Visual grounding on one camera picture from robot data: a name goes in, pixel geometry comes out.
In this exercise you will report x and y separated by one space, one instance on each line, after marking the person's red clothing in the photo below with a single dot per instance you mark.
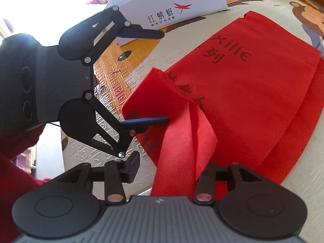
12 195

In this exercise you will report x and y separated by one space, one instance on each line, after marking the white cardboard box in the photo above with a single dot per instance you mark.
164 2

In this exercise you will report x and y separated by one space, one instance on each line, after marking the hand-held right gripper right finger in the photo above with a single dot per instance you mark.
206 179

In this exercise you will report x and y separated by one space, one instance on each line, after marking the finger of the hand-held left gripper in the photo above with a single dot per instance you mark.
144 121
144 31

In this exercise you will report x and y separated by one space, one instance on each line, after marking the red shopping bag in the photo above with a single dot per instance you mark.
240 93

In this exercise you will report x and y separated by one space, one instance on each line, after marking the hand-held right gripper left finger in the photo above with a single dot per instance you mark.
131 167

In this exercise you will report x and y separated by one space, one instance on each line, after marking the person's left forearm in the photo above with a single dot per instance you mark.
22 140

